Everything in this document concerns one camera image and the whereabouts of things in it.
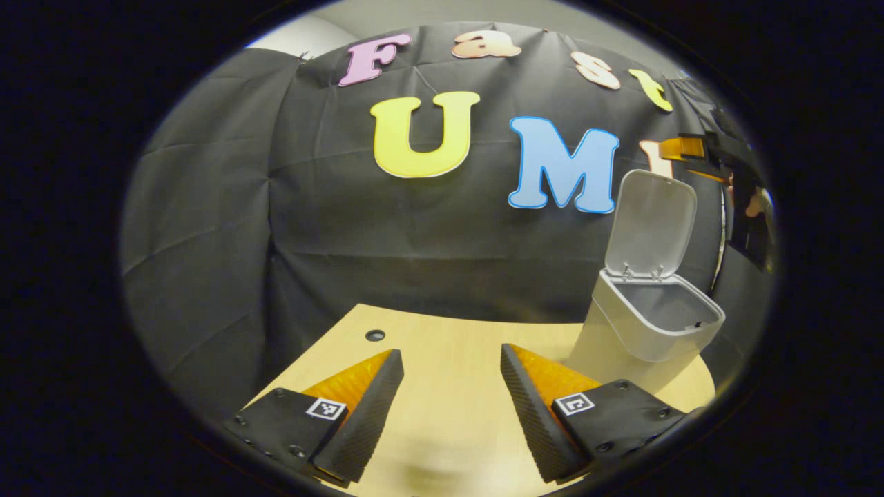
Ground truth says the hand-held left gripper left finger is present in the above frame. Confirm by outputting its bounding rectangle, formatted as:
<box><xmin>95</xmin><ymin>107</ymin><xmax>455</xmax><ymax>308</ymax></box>
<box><xmin>224</xmin><ymin>349</ymin><xmax>405</xmax><ymax>487</ymax></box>

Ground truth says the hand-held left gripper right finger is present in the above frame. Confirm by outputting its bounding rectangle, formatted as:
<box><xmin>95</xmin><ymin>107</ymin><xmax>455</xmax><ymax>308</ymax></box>
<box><xmin>499</xmin><ymin>343</ymin><xmax>691</xmax><ymax>485</ymax></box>

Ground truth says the white desktop garbage bin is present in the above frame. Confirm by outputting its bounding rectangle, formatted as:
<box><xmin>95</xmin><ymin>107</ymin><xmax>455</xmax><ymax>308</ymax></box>
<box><xmin>566</xmin><ymin>169</ymin><xmax>726</xmax><ymax>394</ymax></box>

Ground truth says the wooden desktop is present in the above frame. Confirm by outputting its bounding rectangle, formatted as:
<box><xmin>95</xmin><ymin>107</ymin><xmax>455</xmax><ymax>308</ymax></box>
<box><xmin>245</xmin><ymin>304</ymin><xmax>717</xmax><ymax>497</ymax></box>

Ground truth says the black backdrop cloth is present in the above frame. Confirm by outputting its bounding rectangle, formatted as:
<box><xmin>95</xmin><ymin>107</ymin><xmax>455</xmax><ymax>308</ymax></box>
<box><xmin>119</xmin><ymin>21</ymin><xmax>778</xmax><ymax>415</ymax></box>

